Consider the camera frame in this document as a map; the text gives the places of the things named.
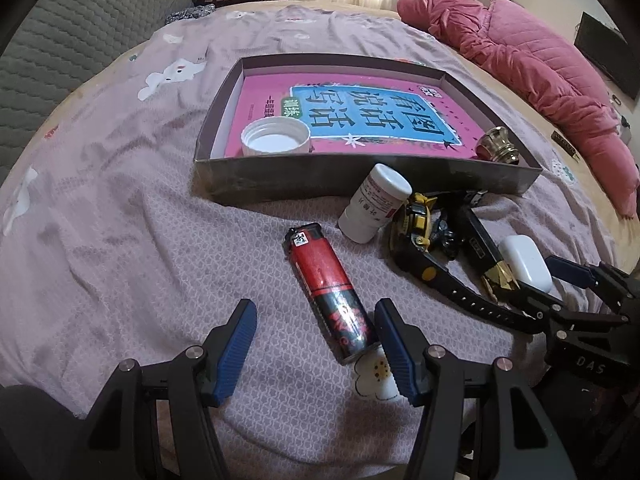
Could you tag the small brass bell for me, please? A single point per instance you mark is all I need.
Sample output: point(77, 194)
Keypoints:
point(495, 145)

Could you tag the grey quilted headboard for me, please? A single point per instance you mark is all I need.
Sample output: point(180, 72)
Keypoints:
point(75, 25)

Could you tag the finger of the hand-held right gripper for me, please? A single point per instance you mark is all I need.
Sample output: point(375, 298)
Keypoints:
point(565, 267)
point(532, 300)

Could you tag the black faceted bottle gold cap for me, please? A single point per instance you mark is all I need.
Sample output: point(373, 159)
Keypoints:
point(480, 240)

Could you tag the red and black lighter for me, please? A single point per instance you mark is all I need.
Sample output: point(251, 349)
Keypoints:
point(325, 280)

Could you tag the pink and blue book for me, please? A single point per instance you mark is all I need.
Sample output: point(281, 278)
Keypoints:
point(380, 110)

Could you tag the black flat television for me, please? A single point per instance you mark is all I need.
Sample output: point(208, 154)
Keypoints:
point(605, 55)

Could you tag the purple printed bed sheet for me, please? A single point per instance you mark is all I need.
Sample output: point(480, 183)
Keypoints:
point(150, 235)

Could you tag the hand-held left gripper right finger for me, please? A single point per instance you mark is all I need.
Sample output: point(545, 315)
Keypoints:
point(395, 355)

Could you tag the pink quilted comforter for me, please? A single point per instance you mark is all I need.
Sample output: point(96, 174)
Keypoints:
point(525, 60)

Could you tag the dark floral cloth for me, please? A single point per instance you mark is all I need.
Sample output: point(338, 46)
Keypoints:
point(192, 12)

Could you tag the black and yellow wristwatch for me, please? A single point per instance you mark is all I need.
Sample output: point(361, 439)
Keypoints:
point(425, 240)

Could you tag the shallow brown cardboard box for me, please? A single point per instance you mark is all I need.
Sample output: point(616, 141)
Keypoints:
point(300, 180)

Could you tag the white earbuds case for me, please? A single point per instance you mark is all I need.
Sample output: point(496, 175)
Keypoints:
point(525, 260)

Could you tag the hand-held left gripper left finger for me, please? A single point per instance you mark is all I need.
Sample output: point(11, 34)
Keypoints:
point(235, 355)

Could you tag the white plastic lid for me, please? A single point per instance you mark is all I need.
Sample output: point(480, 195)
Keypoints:
point(277, 142)

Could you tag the white pill bottle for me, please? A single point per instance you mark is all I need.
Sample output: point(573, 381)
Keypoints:
point(372, 205)

